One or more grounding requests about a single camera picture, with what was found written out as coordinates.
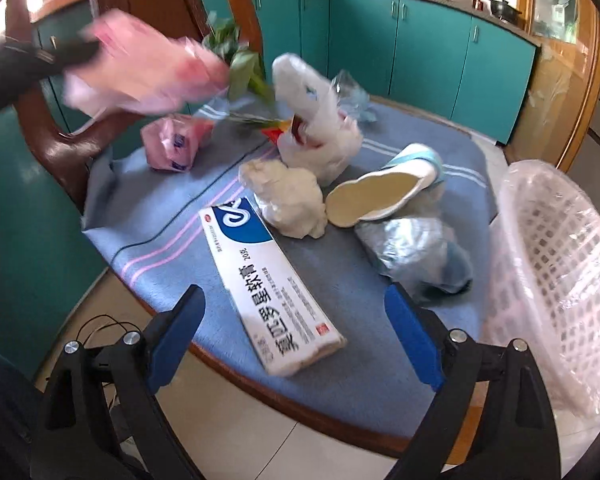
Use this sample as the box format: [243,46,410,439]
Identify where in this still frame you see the wooden framed glass door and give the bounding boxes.
[516,0,600,172]

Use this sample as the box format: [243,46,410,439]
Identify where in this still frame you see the pink tissue packet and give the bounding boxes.
[140,114,216,172]

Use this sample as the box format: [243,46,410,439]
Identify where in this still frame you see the white tissue wad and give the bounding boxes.
[238,158,329,239]

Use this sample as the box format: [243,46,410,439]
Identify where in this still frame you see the red snack packet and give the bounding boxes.
[261,117,308,148]

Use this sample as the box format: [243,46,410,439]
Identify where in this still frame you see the white and blue medicine box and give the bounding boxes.
[198,196,349,377]

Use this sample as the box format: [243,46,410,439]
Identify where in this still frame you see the thin black cable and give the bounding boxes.
[76,314,132,352]

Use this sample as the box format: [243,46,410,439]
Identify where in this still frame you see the white plastic lattice basket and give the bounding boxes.
[481,159,600,422]

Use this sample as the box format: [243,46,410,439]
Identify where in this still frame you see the person's own leg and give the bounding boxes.
[0,341,43,480]

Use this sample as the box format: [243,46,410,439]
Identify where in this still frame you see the blue striped towel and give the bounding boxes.
[81,94,499,442]

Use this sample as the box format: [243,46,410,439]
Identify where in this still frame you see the white plastic bag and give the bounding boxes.
[271,52,365,187]

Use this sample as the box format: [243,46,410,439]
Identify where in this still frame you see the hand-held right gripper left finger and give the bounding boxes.
[32,284,207,480]

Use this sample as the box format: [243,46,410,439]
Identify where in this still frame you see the teal kitchen cabinets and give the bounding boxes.
[0,0,539,382]

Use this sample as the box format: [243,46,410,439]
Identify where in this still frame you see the pink plastic bag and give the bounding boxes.
[61,9,232,117]

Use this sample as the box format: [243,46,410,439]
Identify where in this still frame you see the clear crumpled plastic wrap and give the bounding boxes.
[330,70,378,123]

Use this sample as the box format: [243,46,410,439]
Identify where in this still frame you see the brown wooden chair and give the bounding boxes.
[4,0,486,461]

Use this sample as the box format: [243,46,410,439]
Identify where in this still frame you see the grey kitchen countertop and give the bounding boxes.
[195,0,544,50]

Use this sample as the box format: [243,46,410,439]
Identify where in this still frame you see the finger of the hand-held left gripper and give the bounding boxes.
[34,36,102,69]

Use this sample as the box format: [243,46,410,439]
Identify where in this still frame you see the black lidded pot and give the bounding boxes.
[488,0,524,24]

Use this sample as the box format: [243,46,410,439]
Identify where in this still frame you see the silvery blue plastic bag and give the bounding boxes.
[354,216,474,297]

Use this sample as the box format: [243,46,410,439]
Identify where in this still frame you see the white and blue slipper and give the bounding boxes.
[324,143,447,229]

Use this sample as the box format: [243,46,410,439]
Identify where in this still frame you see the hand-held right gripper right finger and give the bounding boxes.
[384,282,563,480]

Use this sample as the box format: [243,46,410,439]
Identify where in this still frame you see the green leafy stems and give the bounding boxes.
[200,16,281,128]

